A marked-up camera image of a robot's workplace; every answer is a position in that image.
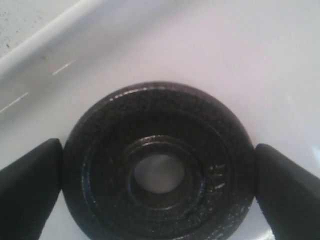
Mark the white rectangular plastic tray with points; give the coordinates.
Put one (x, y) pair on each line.
(259, 58)

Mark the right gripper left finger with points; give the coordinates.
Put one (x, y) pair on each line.
(29, 189)

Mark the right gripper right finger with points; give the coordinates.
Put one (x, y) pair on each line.
(288, 195)

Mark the black weight plate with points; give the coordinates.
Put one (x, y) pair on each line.
(159, 161)

